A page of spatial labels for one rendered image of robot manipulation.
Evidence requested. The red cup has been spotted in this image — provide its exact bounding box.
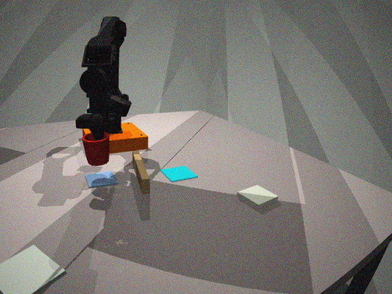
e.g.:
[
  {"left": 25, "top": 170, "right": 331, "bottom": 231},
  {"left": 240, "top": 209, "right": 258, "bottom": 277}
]
[{"left": 82, "top": 132, "right": 110, "bottom": 166}]

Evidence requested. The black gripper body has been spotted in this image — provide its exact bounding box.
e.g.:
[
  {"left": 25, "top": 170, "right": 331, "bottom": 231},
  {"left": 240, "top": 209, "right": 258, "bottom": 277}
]
[{"left": 75, "top": 88, "right": 114, "bottom": 129}]

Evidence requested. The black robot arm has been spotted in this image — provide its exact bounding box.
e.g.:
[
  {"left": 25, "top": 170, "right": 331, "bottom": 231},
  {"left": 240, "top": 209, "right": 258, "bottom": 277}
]
[{"left": 80, "top": 16, "right": 132, "bottom": 134}]

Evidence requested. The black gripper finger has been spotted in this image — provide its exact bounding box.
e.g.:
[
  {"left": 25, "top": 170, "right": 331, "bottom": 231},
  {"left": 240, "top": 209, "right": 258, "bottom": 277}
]
[
  {"left": 104, "top": 118, "right": 114, "bottom": 133},
  {"left": 89, "top": 122, "right": 109, "bottom": 141}
]

